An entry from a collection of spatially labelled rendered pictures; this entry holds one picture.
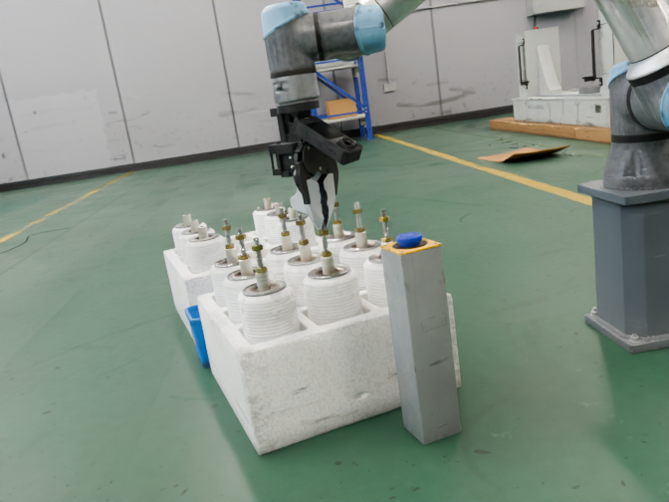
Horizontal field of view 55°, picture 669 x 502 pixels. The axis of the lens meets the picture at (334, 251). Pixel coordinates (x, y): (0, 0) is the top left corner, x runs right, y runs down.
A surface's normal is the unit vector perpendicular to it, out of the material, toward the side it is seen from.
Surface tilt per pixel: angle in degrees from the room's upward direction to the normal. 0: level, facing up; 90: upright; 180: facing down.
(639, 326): 90
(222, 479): 0
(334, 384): 90
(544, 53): 68
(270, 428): 90
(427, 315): 90
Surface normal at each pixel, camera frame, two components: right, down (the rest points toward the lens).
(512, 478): -0.14, -0.96
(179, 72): 0.10, 0.23
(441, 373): 0.37, 0.18
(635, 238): -0.62, 0.28
